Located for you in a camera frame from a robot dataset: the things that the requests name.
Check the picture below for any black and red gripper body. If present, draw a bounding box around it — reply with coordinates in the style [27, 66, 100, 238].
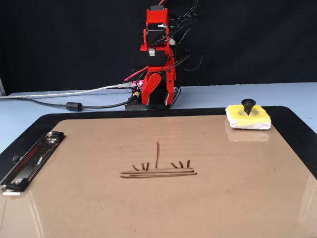
[141, 49, 176, 74]

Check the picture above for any pink wire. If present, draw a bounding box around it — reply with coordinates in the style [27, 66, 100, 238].
[123, 66, 150, 83]

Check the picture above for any silver braided USB cable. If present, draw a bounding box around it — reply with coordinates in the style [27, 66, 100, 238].
[0, 83, 134, 100]

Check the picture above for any metal clipboard clip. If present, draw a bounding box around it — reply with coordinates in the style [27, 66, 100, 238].
[0, 131, 65, 197]

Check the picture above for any controller board with red LED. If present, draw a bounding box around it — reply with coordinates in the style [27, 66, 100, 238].
[129, 80, 145, 100]

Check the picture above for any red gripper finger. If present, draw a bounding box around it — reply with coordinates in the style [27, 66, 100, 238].
[164, 70, 176, 106]
[141, 72, 162, 106]

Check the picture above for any black cable with ferrite bead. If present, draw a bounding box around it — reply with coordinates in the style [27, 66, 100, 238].
[18, 95, 140, 112]

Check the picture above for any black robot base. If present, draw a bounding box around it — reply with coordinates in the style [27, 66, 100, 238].
[124, 85, 182, 111]

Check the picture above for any brown clipboard with black rim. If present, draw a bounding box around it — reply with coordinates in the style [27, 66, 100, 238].
[0, 106, 317, 238]

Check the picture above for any yellow sponge with black knob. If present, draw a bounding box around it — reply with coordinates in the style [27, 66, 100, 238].
[225, 98, 272, 131]

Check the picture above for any brown marker drawing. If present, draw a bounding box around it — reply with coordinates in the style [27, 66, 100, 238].
[119, 141, 198, 179]

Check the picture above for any black robot wire bundle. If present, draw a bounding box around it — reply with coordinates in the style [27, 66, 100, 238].
[148, 0, 207, 110]

